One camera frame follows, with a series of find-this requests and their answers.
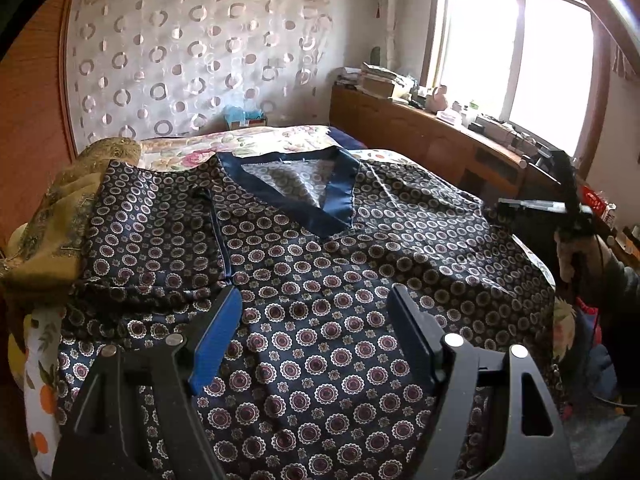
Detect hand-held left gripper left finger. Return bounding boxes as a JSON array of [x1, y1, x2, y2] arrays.
[[52, 285, 244, 480]]

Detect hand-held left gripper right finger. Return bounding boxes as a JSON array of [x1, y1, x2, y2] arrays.
[[387, 284, 571, 480]]

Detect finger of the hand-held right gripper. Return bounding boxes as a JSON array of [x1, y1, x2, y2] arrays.
[[497, 198, 568, 216]]

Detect navy medallion print shirt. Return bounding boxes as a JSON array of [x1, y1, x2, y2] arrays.
[[57, 147, 563, 480]]

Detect person's right forearm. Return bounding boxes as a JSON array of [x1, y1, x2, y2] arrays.
[[597, 250, 640, 321]]

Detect person's right hand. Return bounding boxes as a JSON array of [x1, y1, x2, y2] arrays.
[[554, 230, 608, 306]]

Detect red white carton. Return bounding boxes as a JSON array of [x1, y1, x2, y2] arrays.
[[585, 187, 618, 223]]

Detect grey box device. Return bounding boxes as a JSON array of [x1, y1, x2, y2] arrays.
[[474, 116, 521, 144]]

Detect long wooden cabinet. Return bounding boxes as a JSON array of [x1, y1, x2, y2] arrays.
[[330, 84, 591, 211]]

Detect white orange print bed sheet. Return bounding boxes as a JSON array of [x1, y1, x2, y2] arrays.
[[22, 305, 66, 466]]

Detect dark blue blanket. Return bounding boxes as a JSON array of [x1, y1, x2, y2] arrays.
[[329, 127, 367, 151]]

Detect beige rose print quilt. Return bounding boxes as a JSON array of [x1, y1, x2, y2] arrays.
[[139, 125, 351, 172]]

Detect stack of books and papers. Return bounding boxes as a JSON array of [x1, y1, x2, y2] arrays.
[[337, 62, 416, 101]]

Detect olive gold patterned cloth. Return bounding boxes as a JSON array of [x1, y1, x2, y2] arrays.
[[0, 137, 143, 291]]

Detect blue tissue box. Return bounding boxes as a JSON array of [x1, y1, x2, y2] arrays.
[[224, 105, 267, 130]]

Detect wooden wardrobe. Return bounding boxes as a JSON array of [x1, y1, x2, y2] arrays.
[[0, 0, 81, 251]]

